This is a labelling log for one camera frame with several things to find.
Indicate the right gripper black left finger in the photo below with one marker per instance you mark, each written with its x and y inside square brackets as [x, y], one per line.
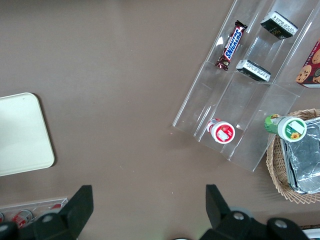
[70, 220]

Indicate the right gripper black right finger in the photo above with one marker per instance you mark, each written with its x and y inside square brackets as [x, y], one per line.
[222, 225]

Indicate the light tan wicker basket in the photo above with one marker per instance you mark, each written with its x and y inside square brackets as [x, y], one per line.
[275, 165]

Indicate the white rectangular snack tray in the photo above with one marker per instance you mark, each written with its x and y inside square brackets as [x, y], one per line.
[315, 236]

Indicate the cream rectangular tray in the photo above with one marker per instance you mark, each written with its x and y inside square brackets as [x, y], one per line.
[22, 135]

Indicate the red Coca-Cola bottle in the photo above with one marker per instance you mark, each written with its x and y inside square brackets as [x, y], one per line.
[22, 216]
[1, 217]
[56, 206]

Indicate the clear acrylic bottle rack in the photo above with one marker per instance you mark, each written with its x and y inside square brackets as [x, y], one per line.
[37, 203]

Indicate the red white yogurt bottle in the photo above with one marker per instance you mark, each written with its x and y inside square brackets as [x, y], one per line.
[222, 132]

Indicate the stacked aluminium foil pans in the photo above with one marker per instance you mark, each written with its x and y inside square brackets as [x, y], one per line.
[305, 165]

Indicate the green white yogurt bottle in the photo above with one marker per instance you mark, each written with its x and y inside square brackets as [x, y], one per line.
[290, 127]

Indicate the clear acrylic stepped shelf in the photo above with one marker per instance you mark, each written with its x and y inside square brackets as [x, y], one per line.
[250, 105]

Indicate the black white chocolate box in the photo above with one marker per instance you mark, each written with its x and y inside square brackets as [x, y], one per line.
[253, 73]
[278, 25]

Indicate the brown table cover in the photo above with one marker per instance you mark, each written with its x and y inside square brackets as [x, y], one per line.
[125, 75]

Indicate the Snickers chocolate bar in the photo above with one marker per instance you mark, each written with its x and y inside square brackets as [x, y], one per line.
[231, 47]

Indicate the red chocolate chip cookie box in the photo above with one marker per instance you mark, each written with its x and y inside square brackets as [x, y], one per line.
[311, 67]

